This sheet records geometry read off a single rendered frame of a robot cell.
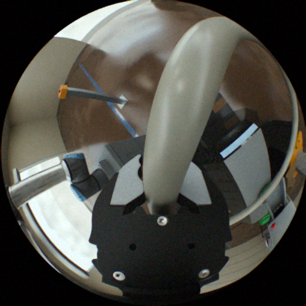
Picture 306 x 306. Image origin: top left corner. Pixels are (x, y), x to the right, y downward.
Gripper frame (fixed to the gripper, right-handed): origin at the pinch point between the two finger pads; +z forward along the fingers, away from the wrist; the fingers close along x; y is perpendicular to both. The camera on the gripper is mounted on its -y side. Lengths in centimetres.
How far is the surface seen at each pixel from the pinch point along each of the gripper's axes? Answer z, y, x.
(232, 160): 23, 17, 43
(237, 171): 19, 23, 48
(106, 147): 47, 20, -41
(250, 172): 16, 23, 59
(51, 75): 249, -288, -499
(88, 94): 88, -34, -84
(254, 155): 18, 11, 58
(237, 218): -6.3, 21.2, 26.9
